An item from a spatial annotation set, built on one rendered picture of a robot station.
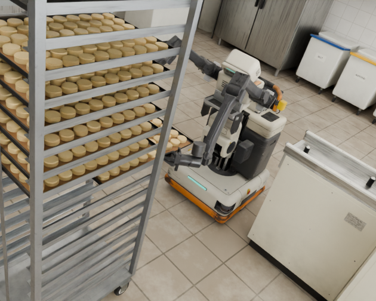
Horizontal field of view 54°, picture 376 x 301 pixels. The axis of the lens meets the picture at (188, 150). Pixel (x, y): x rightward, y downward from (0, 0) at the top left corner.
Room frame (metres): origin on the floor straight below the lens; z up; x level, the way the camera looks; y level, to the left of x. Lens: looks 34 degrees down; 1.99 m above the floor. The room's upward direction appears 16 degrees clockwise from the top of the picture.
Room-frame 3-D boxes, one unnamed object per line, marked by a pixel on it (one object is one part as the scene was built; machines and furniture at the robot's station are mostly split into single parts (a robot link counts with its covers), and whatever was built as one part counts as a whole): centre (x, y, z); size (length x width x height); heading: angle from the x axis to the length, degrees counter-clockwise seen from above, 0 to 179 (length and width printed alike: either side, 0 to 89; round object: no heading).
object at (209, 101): (2.23, -0.15, 0.88); 0.28 x 0.16 x 0.22; 59
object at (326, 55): (5.75, -1.64, 0.39); 0.64 x 0.54 x 0.77; 147
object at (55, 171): (1.12, 0.30, 1.14); 0.64 x 0.03 x 0.03; 149
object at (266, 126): (2.56, -0.35, 0.59); 0.55 x 0.34 x 0.83; 59
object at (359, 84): (5.36, -2.16, 0.39); 0.64 x 0.54 x 0.77; 145
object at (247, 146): (2.31, -0.27, 0.56); 0.28 x 0.27 x 0.25; 59
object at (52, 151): (1.12, 0.30, 1.23); 0.64 x 0.03 x 0.03; 149
